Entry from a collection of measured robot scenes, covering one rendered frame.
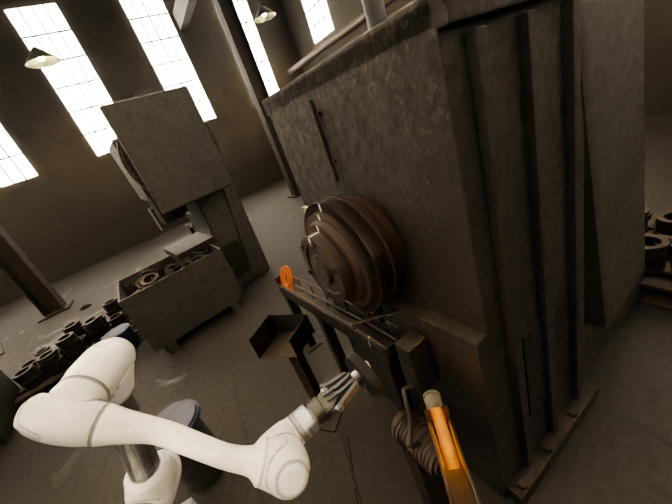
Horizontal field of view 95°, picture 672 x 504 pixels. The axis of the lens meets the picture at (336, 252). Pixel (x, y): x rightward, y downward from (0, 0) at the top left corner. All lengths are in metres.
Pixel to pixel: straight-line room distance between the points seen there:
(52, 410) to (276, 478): 0.57
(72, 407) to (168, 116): 2.96
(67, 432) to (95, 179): 10.15
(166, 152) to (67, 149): 7.64
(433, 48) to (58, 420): 1.20
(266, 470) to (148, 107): 3.26
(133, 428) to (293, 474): 0.44
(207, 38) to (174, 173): 8.73
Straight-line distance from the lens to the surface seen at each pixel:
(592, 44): 1.34
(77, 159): 11.06
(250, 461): 0.90
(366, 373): 1.04
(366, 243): 0.98
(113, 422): 1.05
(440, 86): 0.80
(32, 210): 11.25
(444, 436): 1.01
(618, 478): 1.88
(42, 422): 1.08
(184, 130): 3.65
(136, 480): 1.52
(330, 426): 2.10
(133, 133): 3.55
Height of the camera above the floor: 1.62
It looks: 24 degrees down
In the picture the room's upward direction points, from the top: 21 degrees counter-clockwise
